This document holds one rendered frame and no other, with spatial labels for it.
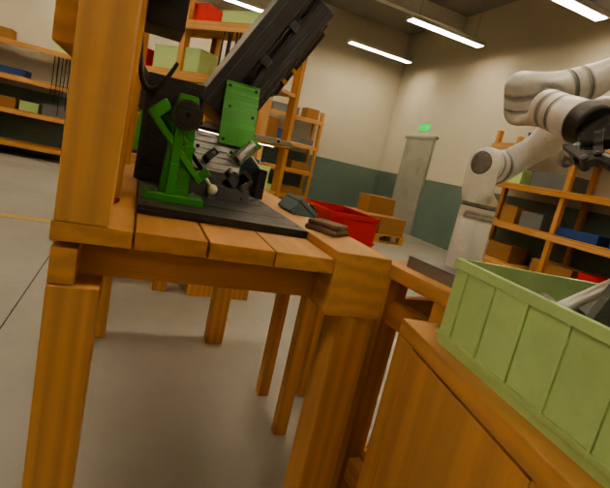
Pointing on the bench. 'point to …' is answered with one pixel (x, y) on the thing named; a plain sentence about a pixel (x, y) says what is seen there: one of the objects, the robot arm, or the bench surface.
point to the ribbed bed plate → (204, 141)
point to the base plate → (222, 213)
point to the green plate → (238, 113)
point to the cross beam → (65, 24)
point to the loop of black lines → (158, 82)
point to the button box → (296, 205)
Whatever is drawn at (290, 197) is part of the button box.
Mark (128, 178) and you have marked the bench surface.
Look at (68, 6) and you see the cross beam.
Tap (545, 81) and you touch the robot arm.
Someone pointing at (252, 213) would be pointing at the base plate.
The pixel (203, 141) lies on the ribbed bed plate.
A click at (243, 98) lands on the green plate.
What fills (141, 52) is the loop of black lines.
